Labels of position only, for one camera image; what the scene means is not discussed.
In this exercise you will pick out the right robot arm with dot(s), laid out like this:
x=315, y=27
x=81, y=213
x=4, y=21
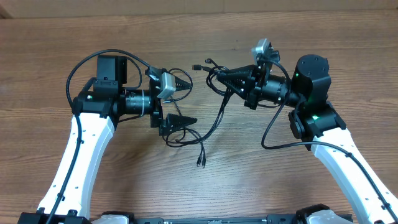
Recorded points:
x=315, y=124

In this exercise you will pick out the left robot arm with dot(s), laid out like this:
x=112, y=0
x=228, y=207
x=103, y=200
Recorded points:
x=124, y=85

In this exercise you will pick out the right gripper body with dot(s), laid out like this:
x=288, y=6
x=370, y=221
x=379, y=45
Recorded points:
x=252, y=96

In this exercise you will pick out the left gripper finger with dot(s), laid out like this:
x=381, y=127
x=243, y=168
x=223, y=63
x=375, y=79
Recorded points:
x=181, y=85
x=174, y=122

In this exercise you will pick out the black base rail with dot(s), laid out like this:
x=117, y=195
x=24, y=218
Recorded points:
x=269, y=219

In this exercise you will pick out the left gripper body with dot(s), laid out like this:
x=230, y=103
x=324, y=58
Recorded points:
x=156, y=113

